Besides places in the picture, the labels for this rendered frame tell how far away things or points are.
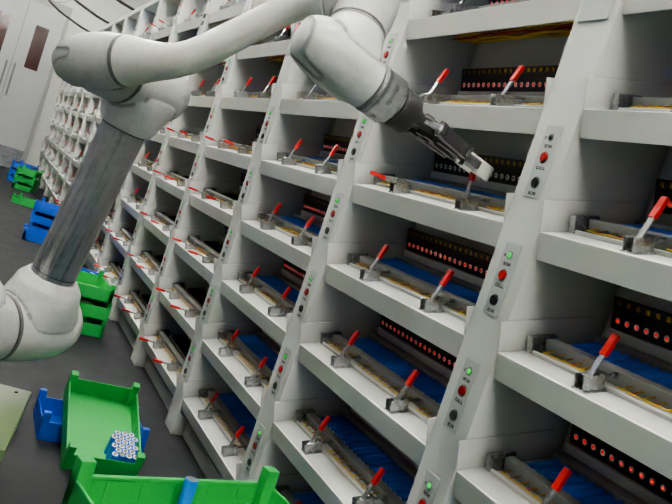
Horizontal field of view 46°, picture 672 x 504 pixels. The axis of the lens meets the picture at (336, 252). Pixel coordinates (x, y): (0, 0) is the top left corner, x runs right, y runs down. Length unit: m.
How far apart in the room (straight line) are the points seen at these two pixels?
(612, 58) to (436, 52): 0.71
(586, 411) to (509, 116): 0.57
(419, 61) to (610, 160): 0.72
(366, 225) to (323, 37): 0.71
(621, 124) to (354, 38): 0.44
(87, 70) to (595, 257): 1.00
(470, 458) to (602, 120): 0.57
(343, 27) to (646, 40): 0.48
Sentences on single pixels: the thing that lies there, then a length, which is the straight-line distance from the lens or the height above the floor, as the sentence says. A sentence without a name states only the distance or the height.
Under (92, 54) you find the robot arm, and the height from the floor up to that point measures 0.99.
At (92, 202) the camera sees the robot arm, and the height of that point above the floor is 0.71.
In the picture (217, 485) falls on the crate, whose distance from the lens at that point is 1.15.
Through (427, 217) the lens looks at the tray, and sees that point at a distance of 1.56.
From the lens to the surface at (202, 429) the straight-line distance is 2.39.
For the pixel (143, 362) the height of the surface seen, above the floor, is 0.02.
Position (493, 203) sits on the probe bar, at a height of 0.97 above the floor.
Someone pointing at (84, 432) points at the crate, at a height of 0.06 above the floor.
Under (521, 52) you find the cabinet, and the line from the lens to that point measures 1.86.
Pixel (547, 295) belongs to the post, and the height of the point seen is 0.84.
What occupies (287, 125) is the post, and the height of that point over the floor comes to 1.06.
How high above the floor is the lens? 0.87
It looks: 3 degrees down
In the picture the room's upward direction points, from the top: 19 degrees clockwise
